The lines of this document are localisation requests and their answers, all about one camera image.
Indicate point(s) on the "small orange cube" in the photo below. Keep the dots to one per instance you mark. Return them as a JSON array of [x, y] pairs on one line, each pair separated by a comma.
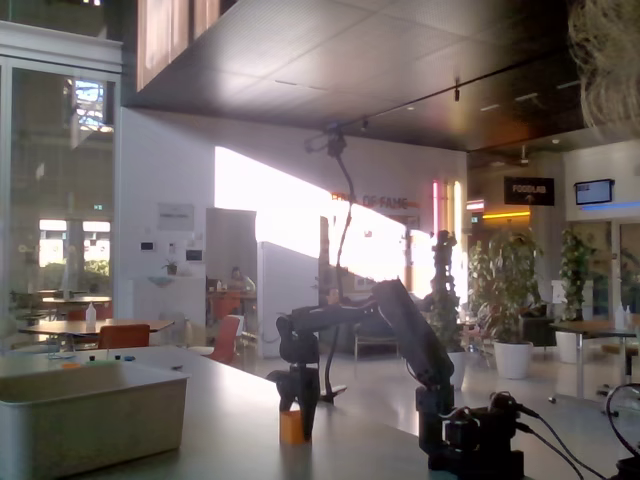
[[291, 430]]

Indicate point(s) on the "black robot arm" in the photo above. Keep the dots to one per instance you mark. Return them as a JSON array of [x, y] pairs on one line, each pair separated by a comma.
[[415, 330]]

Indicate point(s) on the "white plastic tray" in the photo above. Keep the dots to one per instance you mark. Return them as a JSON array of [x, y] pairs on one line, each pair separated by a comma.
[[100, 425]]

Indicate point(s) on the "person lounging on sofa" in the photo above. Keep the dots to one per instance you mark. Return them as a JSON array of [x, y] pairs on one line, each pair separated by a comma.
[[334, 297]]

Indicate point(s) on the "red chair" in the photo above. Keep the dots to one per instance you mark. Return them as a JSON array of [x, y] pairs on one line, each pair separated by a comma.
[[226, 335]]

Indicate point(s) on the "white partition panel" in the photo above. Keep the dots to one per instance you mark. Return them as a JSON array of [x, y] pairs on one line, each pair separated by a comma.
[[287, 280]]

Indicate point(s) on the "seated person at desk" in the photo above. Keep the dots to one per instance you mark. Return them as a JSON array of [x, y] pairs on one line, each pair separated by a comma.
[[239, 280]]

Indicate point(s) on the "small potted plant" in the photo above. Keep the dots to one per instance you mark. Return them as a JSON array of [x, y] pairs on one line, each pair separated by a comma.
[[170, 267]]

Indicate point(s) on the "orange chair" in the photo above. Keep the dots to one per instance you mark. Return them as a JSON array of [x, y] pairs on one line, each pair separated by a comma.
[[124, 336]]

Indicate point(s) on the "large plant in white pot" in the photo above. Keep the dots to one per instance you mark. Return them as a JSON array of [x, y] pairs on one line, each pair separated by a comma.
[[512, 360]]

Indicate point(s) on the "clear bottle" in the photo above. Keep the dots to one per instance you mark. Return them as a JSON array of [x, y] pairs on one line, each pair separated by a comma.
[[90, 315]]

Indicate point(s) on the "pink neon tube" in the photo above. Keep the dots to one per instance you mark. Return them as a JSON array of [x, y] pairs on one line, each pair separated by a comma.
[[435, 207]]

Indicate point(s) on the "wooden table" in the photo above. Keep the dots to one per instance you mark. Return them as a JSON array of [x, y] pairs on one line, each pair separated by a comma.
[[75, 327]]

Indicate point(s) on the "slim plant in white pot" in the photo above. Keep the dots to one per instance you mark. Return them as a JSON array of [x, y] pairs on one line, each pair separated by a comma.
[[575, 270]]

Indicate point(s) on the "black foodlab sign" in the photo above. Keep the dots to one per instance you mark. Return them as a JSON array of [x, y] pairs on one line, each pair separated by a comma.
[[529, 191]]

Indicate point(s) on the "white bottle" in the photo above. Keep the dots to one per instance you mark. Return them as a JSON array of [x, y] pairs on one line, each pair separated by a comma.
[[620, 317]]

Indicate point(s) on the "ceiling track spotlight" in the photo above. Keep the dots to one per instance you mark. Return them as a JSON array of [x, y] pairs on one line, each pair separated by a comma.
[[456, 92]]

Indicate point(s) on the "wall poster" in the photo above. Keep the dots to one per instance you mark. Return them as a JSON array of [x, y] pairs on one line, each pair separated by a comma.
[[176, 216]]

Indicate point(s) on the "black gooseneck phone mount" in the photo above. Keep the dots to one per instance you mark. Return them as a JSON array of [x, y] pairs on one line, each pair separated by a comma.
[[336, 146]]

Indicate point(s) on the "wall monitor screen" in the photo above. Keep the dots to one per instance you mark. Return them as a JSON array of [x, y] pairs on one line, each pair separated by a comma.
[[594, 192]]

